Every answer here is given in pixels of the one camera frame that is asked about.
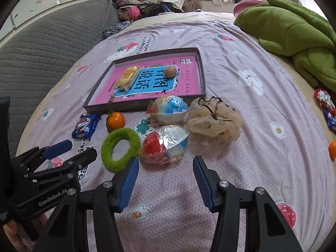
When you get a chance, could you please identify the grey quilted headboard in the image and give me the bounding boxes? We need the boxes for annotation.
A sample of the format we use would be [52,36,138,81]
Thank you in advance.
[0,0,121,158]

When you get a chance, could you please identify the dark floral cloth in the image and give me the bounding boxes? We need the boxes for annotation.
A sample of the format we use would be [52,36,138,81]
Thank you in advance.
[102,21,131,39]

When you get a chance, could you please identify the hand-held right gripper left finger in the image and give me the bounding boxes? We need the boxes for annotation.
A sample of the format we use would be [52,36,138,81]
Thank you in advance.
[33,157,139,252]

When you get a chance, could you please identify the tangerine with green leaf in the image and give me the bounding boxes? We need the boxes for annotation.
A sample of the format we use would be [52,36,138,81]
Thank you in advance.
[106,111,126,132]

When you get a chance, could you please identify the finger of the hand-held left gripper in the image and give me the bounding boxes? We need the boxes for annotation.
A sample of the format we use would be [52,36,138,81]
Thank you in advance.
[20,147,98,187]
[14,140,73,174]

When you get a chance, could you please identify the green fuzzy ring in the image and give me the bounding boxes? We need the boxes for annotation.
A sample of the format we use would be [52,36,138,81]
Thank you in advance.
[101,127,141,174]

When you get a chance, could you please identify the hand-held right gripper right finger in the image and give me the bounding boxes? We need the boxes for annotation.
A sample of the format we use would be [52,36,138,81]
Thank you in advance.
[193,155,303,252]

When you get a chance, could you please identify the person's left hand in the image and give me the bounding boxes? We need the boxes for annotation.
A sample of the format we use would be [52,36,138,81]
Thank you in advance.
[0,213,49,252]

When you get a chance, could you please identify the dark cardboard box pink bottom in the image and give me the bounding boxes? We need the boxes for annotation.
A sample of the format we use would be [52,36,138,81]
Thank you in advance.
[83,48,206,114]

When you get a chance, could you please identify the red white toy ball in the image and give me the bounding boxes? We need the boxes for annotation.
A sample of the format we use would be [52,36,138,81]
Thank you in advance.
[139,125,190,165]

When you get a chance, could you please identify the beige mesh pouf black string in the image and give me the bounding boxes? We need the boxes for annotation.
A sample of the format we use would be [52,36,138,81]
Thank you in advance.
[187,97,244,142]

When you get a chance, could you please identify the pink pillow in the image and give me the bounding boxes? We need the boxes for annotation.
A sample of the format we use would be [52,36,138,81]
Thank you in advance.
[233,0,268,16]

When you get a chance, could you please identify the red white candy packet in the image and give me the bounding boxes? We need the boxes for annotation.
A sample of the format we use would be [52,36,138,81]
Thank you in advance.
[313,88,336,117]

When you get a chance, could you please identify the green quilt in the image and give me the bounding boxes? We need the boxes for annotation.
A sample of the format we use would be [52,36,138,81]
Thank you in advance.
[234,0,336,93]

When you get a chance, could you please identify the blue snack packet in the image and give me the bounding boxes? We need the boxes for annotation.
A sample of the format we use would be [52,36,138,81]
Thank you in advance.
[72,114,102,141]

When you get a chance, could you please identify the wrapped blue white toy ball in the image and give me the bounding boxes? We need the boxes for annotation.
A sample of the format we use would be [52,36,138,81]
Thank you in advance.
[146,95,189,125]

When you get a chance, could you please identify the pile of clothes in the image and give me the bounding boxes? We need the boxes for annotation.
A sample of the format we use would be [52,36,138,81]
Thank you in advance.
[104,0,184,23]

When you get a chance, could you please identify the yellow snack packet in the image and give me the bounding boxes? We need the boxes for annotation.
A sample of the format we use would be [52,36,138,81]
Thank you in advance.
[115,66,139,91]

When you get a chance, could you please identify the small blue packet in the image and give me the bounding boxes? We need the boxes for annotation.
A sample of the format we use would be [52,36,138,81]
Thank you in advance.
[323,109,336,133]

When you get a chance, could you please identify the pink printed blanket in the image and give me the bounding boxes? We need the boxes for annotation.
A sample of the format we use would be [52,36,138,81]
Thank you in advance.
[16,18,328,252]

